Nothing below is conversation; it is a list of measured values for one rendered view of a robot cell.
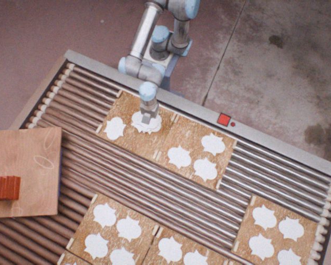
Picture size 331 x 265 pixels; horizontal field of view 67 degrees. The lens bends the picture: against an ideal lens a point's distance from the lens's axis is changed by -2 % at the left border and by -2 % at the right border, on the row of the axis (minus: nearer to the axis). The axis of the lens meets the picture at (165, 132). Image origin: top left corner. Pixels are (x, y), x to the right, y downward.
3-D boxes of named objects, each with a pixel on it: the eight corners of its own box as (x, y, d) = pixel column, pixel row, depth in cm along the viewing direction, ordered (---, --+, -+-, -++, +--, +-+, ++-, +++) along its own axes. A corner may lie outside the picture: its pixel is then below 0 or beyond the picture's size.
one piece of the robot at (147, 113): (133, 112, 125) (137, 123, 141) (150, 118, 125) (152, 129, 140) (142, 91, 129) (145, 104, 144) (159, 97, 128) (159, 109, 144)
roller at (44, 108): (43, 104, 174) (40, 101, 169) (321, 235, 148) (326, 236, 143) (40, 110, 173) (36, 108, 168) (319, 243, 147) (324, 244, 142)
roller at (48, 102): (48, 98, 175) (44, 95, 171) (323, 227, 149) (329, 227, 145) (43, 104, 174) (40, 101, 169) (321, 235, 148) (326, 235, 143)
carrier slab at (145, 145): (122, 90, 172) (121, 89, 171) (177, 114, 167) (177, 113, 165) (96, 135, 162) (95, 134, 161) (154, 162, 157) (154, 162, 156)
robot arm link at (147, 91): (158, 82, 116) (152, 99, 113) (159, 93, 126) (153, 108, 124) (142, 77, 117) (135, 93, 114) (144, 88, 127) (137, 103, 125)
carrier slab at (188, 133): (177, 114, 167) (177, 113, 165) (236, 140, 161) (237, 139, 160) (154, 162, 157) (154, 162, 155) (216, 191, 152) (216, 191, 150)
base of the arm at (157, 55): (153, 39, 184) (153, 31, 175) (173, 47, 183) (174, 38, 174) (145, 57, 181) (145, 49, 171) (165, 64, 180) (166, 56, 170)
